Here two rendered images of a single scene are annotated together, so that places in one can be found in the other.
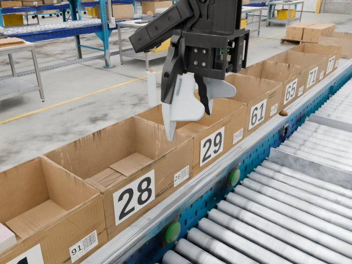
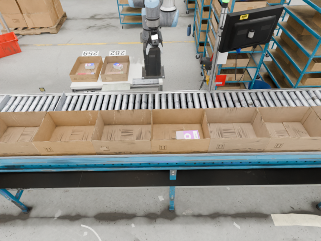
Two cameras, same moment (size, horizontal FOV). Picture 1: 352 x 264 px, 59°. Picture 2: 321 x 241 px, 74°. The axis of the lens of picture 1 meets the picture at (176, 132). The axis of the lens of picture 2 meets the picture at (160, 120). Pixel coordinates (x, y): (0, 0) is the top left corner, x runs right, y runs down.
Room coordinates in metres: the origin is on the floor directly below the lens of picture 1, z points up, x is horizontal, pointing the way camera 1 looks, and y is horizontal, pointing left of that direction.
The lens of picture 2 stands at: (1.30, 1.13, 2.13)
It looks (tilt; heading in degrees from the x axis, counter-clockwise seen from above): 46 degrees down; 232
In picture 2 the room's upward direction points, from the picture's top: 2 degrees counter-clockwise
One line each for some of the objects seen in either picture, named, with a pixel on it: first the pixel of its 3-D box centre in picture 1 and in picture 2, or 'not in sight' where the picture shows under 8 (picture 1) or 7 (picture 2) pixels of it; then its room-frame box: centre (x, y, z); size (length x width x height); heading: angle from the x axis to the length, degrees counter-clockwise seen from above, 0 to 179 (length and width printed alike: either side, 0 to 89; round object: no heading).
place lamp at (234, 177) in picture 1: (235, 177); not in sight; (1.05, -0.24, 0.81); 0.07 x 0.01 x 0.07; 141
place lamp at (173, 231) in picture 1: (173, 233); not in sight; (0.75, 0.01, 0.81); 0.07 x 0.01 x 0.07; 141
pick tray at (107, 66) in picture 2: not in sight; (116, 68); (0.38, -0.84, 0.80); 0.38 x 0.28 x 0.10; 53
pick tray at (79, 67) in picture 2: not in sight; (87, 68); (0.64, -1.05, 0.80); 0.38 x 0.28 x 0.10; 51
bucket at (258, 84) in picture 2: not in sight; (256, 94); (-1.24, 0.14, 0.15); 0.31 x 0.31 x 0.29
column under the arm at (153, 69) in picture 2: not in sight; (152, 59); (0.07, -0.55, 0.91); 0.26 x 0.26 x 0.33; 54
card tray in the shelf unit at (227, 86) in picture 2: not in sight; (224, 81); (-0.86, -0.19, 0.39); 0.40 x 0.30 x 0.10; 51
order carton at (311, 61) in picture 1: (294, 70); not in sight; (2.10, -0.80, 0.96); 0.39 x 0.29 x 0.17; 141
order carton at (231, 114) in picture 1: (192, 128); (71, 132); (1.19, -0.07, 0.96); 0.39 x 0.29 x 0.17; 141
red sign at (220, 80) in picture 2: not in sight; (217, 80); (-0.24, 0.11, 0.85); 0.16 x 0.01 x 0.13; 141
